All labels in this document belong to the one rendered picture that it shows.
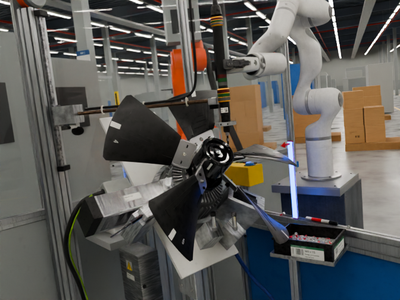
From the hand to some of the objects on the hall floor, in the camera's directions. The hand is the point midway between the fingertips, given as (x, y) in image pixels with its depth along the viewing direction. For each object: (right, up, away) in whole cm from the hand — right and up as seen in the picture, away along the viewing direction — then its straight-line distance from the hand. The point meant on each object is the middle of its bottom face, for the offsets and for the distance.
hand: (220, 65), depth 136 cm
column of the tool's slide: (-54, -153, +39) cm, 167 cm away
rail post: (+22, -142, +67) cm, 158 cm away
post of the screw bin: (+36, -146, +22) cm, 152 cm away
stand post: (-16, -150, +36) cm, 155 cm away
